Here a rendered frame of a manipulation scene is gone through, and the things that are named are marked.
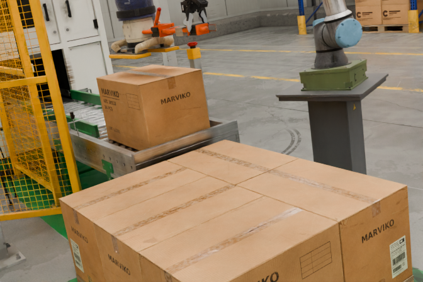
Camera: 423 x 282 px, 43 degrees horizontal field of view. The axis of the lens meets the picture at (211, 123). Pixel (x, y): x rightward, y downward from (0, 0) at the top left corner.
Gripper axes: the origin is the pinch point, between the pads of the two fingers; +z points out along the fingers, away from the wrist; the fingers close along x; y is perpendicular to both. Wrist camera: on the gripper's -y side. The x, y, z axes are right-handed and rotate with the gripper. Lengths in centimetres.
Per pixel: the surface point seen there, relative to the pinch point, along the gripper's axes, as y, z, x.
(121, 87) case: 54, 29, 22
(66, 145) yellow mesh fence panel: 100, 65, 45
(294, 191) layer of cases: -70, 66, 11
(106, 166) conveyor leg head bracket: 64, 74, 36
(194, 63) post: 80, 30, -46
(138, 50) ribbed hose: 43.5, 9.1, 12.6
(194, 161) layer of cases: 1, 66, 14
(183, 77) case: 28.8, 27.6, -4.7
